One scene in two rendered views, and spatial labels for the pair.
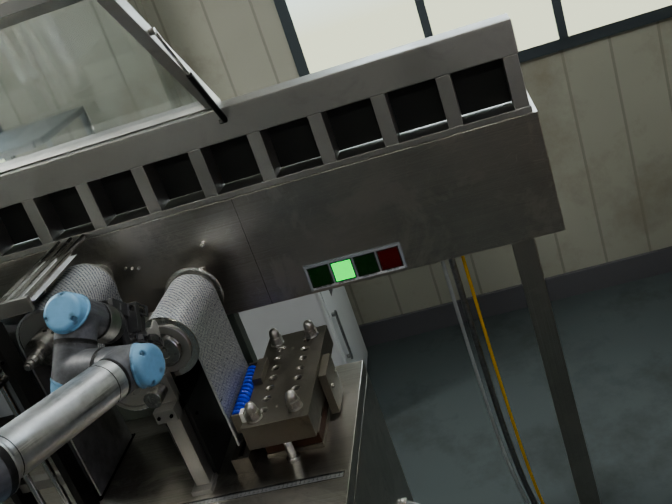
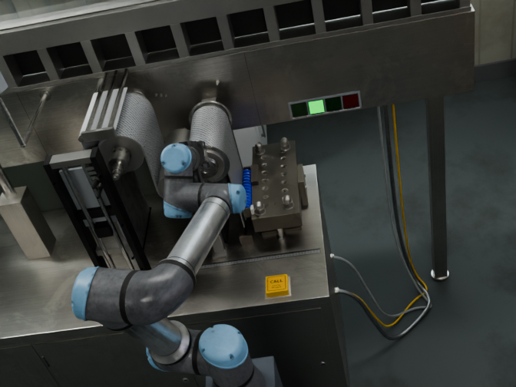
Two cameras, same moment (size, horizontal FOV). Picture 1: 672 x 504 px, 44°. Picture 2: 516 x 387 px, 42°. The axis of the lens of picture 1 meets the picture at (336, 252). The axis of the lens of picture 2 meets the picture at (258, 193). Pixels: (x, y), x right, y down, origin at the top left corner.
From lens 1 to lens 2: 0.64 m
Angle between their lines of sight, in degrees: 18
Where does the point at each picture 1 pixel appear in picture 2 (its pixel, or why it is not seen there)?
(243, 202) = (253, 55)
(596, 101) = not seen: outside the picture
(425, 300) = not seen: hidden behind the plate
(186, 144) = (216, 11)
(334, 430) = (305, 217)
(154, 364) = (243, 199)
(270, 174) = (276, 37)
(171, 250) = (193, 84)
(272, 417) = (273, 212)
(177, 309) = (213, 137)
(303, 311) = not seen: hidden behind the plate
